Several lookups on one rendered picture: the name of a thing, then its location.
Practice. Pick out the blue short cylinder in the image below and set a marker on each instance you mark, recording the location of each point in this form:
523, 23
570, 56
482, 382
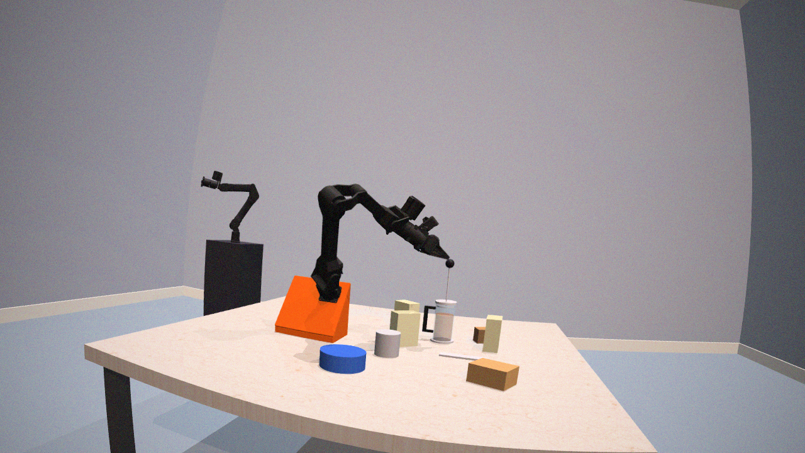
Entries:
343, 359

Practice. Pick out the pale yellow block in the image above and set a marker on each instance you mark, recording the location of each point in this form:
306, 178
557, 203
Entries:
407, 323
406, 305
492, 334

